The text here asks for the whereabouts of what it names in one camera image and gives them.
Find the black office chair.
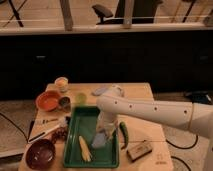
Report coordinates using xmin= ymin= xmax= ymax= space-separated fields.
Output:
xmin=92 ymin=0 xmax=162 ymax=25

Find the bunch of dark grapes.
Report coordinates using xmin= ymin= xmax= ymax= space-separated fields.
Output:
xmin=51 ymin=128 xmax=68 ymax=143

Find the small dark bowl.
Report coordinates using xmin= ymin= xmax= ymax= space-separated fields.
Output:
xmin=59 ymin=97 xmax=71 ymax=110

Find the dark red bowl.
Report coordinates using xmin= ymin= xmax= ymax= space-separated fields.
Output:
xmin=25 ymin=139 xmax=56 ymax=170

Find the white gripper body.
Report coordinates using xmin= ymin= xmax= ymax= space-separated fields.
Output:
xmin=96 ymin=112 xmax=118 ymax=138

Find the black floor cable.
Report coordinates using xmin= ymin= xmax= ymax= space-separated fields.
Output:
xmin=165 ymin=134 xmax=199 ymax=171

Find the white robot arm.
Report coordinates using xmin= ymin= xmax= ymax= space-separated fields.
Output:
xmin=96 ymin=85 xmax=213 ymax=171

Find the grey cloth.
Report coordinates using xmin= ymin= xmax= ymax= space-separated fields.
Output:
xmin=91 ymin=84 xmax=124 ymax=97

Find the green chili pepper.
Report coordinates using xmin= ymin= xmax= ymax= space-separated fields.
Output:
xmin=119 ymin=122 xmax=129 ymax=149

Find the green plastic tray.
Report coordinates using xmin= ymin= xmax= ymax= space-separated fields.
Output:
xmin=63 ymin=106 xmax=119 ymax=168

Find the white handled brush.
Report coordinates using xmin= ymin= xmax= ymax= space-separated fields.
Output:
xmin=28 ymin=117 xmax=70 ymax=143

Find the orange bowl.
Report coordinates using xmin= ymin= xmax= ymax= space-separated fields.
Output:
xmin=35 ymin=90 xmax=61 ymax=112

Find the brown rectangular block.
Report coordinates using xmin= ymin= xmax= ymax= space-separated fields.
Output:
xmin=127 ymin=140 xmax=153 ymax=162

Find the yellow corn cob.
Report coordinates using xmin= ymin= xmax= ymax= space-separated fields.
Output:
xmin=79 ymin=136 xmax=92 ymax=162

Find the green cup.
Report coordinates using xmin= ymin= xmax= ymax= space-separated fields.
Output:
xmin=75 ymin=93 xmax=87 ymax=105

